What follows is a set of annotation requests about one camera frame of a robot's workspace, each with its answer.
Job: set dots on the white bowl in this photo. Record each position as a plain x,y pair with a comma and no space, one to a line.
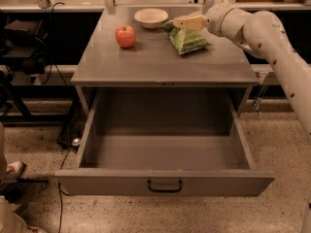
151,18

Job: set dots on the open grey drawer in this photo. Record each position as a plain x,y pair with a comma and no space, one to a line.
192,136

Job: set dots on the black equipment on left shelf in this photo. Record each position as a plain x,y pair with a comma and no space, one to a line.
24,48

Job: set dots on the green jalapeno chip bag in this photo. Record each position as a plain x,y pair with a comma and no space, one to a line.
184,40

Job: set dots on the white and red shoe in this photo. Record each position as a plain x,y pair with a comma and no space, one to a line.
15,170

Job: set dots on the red apple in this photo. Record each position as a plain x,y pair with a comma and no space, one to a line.
125,36

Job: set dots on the black drawer handle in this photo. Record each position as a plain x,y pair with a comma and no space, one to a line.
164,187

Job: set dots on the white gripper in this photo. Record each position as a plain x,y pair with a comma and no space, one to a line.
216,19

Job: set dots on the grey cabinet counter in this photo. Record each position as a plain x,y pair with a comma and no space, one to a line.
154,62

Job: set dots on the silver caster wheel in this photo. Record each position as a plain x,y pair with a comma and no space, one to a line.
76,142

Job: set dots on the person's beige trouser leg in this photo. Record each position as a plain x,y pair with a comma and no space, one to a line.
9,221

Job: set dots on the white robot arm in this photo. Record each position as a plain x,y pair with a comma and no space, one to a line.
280,138

